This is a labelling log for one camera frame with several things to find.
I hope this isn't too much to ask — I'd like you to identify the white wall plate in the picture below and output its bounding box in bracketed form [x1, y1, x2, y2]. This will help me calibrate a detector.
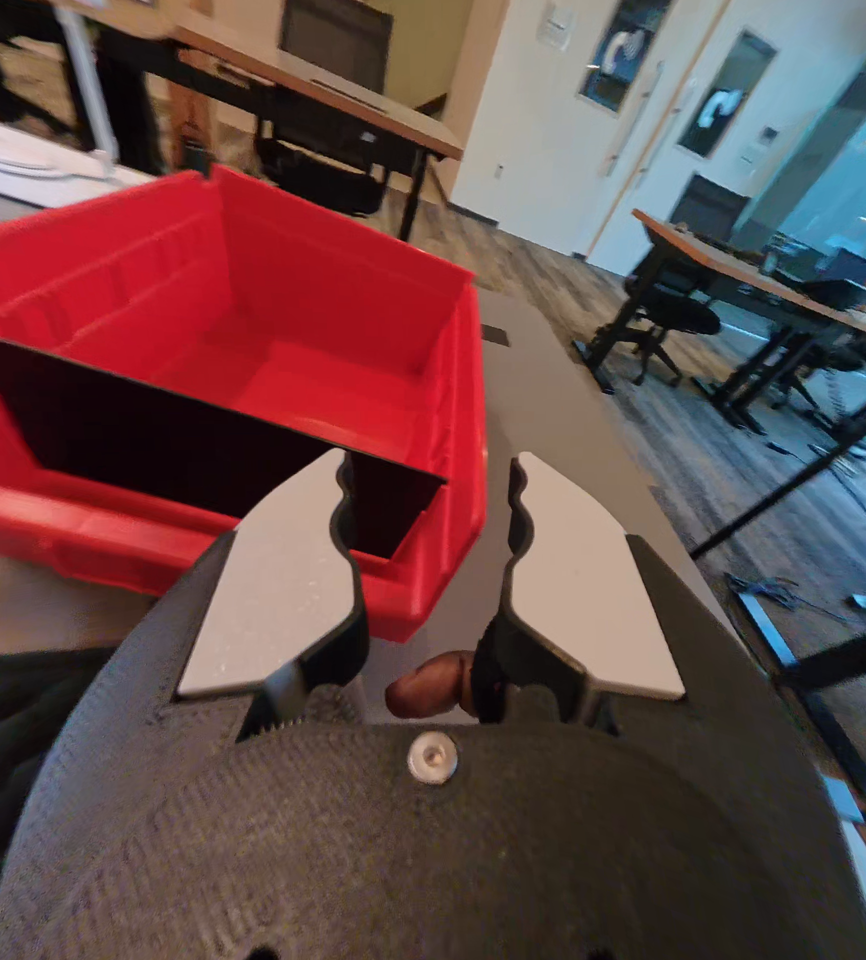
[739, 124, 781, 179]

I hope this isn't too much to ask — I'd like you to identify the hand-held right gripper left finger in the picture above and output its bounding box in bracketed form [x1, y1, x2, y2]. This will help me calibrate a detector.
[176, 448, 371, 702]

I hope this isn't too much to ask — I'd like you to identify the person's right hand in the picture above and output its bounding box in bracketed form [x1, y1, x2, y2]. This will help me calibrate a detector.
[384, 649, 478, 719]

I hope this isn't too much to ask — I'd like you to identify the dark door window sign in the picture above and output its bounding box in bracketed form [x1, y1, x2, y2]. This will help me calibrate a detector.
[577, 0, 676, 115]
[675, 28, 779, 160]

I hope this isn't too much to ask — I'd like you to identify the black office chair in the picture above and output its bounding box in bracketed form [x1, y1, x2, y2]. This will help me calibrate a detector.
[255, 0, 395, 220]
[622, 174, 751, 387]

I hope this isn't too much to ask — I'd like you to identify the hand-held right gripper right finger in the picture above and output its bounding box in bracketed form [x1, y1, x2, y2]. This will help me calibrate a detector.
[499, 451, 688, 720]

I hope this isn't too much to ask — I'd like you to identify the red storage bin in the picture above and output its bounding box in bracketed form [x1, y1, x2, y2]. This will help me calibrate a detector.
[0, 163, 490, 644]

